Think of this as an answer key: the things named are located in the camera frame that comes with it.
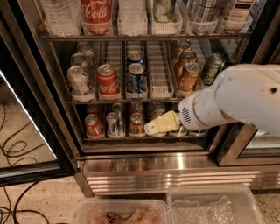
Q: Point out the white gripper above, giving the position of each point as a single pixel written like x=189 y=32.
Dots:
x=187 y=115

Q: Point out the blue pepsi can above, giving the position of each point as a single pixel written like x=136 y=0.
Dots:
x=136 y=78
x=135 y=57

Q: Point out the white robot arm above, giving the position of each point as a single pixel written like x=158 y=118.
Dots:
x=246 y=93

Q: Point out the front white red can bottom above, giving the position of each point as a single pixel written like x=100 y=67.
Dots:
x=156 y=115

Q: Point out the rear green can bottom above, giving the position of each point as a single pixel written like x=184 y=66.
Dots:
x=174 y=106

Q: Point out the green can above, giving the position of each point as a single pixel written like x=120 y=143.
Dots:
x=181 y=131
x=174 y=106

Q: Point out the front green can bottom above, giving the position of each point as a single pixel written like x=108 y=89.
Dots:
x=181 y=131

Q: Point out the rear white can bottom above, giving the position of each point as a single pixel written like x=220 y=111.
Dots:
x=158 y=107

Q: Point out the front orange can bottom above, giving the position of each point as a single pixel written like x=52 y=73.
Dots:
x=136 y=125

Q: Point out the orange can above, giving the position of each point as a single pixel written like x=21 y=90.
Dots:
x=136 y=125
x=137 y=107

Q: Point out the rear orange can bottom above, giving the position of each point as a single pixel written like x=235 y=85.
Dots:
x=137 y=107

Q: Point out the empty white shelf tray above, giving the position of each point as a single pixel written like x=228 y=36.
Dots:
x=160 y=76

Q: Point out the front gold can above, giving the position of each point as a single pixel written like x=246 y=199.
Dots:
x=190 y=74

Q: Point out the gold can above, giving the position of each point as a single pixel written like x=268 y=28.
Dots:
x=190 y=74
x=179 y=47
x=184 y=58

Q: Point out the front silver blue can bottom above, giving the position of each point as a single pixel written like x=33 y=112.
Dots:
x=112 y=119

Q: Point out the middle gold can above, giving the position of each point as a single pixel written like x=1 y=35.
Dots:
x=184 y=58

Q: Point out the red coca-cola can middle shelf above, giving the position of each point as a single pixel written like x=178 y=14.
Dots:
x=108 y=80

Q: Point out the green can middle shelf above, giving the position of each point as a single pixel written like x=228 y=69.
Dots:
x=213 y=66

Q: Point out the front red can bottom shelf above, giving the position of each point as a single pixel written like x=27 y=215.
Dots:
x=93 y=126

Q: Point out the rear gold can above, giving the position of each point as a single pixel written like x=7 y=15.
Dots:
x=179 y=47

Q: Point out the rear red can bottom shelf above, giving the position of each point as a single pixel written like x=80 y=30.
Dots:
x=93 y=109

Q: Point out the stainless steel glass-door fridge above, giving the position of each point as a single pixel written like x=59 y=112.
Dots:
x=128 y=163

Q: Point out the front white sprite can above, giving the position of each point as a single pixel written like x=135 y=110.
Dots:
x=79 y=81

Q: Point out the middle white can left row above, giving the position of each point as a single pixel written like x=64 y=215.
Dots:
x=79 y=59

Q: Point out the green label bottle top shelf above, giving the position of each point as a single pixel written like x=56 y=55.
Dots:
x=163 y=10

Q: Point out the rear can left row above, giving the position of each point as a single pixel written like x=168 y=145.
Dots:
x=88 y=50

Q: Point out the right fridge glass door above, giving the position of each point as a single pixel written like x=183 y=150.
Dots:
x=245 y=145

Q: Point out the striped can top shelf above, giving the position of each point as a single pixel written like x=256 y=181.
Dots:
x=201 y=11

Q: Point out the coca-cola bottle top shelf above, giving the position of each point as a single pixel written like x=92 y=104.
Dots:
x=96 y=16

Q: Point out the open fridge door left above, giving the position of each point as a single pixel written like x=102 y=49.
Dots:
x=29 y=149

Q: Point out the clear bin with bubble wrap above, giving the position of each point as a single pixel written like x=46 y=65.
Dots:
x=213 y=204

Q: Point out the clear water bottle centre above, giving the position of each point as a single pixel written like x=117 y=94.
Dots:
x=132 y=18

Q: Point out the clear water bottle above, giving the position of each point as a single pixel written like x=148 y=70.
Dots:
x=62 y=17
x=132 y=18

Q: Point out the clear bin with brown items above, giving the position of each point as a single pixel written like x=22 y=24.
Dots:
x=123 y=211

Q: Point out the white label bottle top right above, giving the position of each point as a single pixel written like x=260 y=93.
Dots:
x=235 y=13

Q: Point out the clear water bottle left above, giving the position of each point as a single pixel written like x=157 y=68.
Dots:
x=62 y=17

